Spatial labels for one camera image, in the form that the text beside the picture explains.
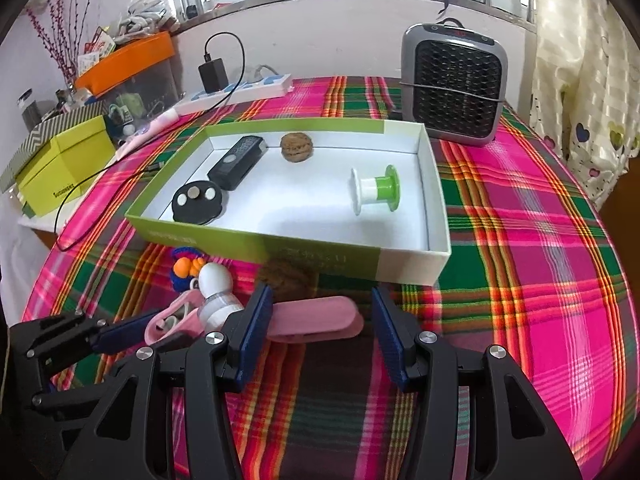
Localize green white spool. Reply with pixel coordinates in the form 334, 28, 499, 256
349, 164, 401, 216

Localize black charging cable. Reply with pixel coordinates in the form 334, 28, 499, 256
52, 32, 247, 252

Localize clear bin orange lid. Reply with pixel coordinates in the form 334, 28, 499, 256
75, 30, 183, 116

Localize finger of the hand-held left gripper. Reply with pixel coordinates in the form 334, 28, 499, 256
22, 310, 163, 361
32, 332, 198, 411

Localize green cardboard box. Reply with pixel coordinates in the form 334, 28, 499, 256
124, 119, 452, 285

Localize red branch decoration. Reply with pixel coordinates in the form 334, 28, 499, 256
25, 0, 108, 91

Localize yellow-green box striped lid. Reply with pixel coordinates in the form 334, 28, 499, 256
0, 112, 117, 220

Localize brown walnut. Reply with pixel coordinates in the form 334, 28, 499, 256
257, 255, 321, 301
280, 132, 315, 163

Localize pale green object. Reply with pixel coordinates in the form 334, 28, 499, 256
120, 94, 146, 118

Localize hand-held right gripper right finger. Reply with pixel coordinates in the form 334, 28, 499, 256
371, 285, 583, 480

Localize white mushroom-shaped knob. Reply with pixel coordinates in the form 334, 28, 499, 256
197, 262, 233, 293

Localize cream heart-print curtain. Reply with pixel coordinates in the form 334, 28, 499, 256
525, 0, 640, 211

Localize blue orange knitted keychain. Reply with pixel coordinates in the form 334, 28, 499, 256
167, 246, 208, 291

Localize pink white tube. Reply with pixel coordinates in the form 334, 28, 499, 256
116, 109, 180, 153

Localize colourful paper packets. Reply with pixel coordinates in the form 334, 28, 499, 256
77, 25, 118, 78

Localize dark glass jar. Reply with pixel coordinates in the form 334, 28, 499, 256
17, 89, 45, 131

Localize pink oblong case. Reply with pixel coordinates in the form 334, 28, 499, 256
270, 296, 365, 345

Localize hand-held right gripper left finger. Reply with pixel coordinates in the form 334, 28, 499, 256
65, 282, 275, 480

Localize pile of white cords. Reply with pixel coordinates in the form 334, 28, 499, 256
117, 0, 181, 36

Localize black charger adapter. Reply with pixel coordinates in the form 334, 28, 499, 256
198, 57, 230, 93

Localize black round button disc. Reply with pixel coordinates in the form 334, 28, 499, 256
171, 180, 228, 225

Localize pink green plaid tablecloth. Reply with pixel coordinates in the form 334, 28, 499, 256
22, 76, 636, 480

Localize white blue power strip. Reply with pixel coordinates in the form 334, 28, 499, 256
175, 74, 293, 116

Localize grey fan heater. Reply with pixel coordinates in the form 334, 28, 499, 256
400, 17, 510, 147

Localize black rectangular device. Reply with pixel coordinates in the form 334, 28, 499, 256
207, 135, 267, 192

